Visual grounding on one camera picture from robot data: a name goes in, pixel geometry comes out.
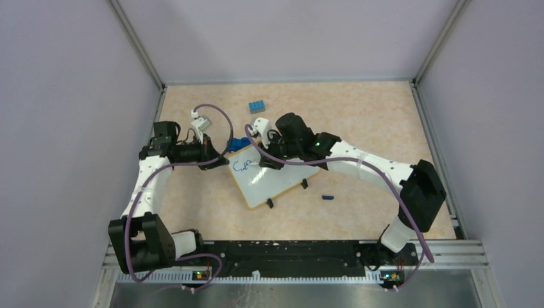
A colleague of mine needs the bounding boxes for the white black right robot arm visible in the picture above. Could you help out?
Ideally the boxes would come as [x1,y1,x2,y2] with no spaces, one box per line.
[244,112,446,264]

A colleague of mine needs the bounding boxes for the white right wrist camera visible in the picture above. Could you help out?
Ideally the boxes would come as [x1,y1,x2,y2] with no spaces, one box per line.
[250,117,272,149]

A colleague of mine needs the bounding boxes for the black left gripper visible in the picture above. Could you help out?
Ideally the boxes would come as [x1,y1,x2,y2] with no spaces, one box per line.
[175,133,229,170]

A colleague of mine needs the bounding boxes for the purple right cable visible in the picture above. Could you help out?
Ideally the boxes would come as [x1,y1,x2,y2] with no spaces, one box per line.
[244,124,435,293]

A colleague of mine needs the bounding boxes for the black left board foot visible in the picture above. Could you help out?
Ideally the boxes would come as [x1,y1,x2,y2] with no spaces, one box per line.
[266,198,274,209]

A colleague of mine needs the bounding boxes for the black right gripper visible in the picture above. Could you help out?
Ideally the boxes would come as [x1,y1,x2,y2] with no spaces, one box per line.
[257,132,302,171]

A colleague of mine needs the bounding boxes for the white cable duct strip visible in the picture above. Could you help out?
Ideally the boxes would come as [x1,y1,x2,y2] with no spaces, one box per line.
[144,269,384,285]

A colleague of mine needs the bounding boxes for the yellow-framed whiteboard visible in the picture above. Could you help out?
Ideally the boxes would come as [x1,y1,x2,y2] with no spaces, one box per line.
[227,146,320,209]

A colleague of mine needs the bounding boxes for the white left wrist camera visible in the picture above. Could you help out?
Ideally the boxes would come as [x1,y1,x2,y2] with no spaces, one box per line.
[191,111,212,144]

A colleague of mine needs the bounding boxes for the blue lego brick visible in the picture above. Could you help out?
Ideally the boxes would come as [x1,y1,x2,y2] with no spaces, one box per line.
[248,100,266,114]

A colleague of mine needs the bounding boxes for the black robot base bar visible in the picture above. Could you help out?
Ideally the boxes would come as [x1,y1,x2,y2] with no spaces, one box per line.
[173,240,418,279]

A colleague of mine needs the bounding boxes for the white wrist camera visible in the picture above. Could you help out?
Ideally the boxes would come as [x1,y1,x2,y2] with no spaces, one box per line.
[250,117,272,149]
[191,111,212,144]

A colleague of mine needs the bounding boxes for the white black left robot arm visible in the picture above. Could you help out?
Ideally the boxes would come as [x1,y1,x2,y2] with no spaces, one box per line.
[108,116,229,274]

